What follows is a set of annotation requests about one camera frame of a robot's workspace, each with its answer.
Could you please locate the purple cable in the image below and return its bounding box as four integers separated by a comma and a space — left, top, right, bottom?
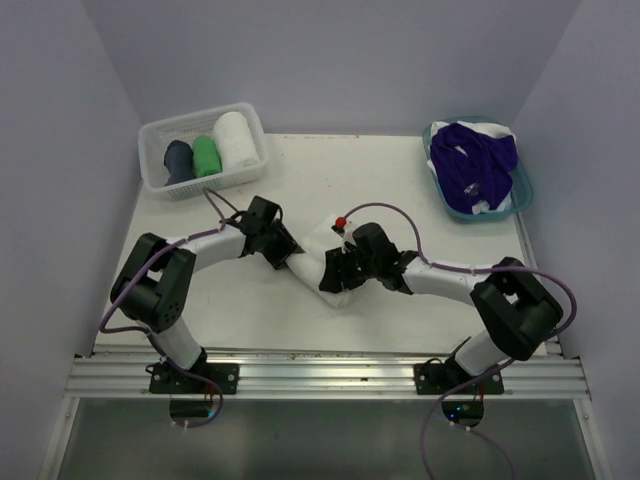
344, 202, 579, 480
99, 187, 241, 429

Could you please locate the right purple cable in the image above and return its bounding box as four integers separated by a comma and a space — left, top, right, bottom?
344, 202, 579, 480

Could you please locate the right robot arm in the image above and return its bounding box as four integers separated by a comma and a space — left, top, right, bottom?
319, 218, 563, 393

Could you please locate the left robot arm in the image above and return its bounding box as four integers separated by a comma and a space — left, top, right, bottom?
99, 196, 303, 393

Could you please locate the dark blue towel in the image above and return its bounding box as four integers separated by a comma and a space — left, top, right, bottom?
163, 140, 196, 186

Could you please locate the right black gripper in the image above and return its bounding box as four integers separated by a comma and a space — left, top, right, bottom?
320, 244, 380, 294

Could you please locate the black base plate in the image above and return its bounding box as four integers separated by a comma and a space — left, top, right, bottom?
145, 362, 240, 395
413, 358, 505, 396

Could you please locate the purple towel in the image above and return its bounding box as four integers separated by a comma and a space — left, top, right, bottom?
430, 123, 519, 211

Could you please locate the aluminium mounting rail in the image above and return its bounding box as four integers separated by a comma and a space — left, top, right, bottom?
64, 345, 590, 400

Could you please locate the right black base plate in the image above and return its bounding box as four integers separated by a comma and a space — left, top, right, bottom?
413, 358, 505, 396

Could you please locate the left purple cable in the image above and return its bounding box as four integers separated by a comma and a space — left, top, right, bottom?
99, 187, 241, 429

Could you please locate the green rolled towel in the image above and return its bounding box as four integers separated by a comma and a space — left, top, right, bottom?
192, 135, 222, 178

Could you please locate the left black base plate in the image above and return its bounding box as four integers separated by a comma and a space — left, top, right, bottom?
145, 362, 240, 395

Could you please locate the white rolled towel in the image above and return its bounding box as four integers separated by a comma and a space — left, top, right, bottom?
212, 111, 259, 171

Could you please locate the white towel pile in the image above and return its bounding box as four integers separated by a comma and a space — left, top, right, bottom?
286, 213, 354, 309

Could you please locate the white plastic basket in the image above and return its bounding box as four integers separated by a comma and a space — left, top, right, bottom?
138, 103, 269, 200

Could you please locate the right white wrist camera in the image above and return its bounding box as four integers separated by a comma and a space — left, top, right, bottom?
331, 217, 359, 250

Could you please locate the teal plastic basin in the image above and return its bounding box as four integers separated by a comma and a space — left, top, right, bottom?
422, 116, 534, 223

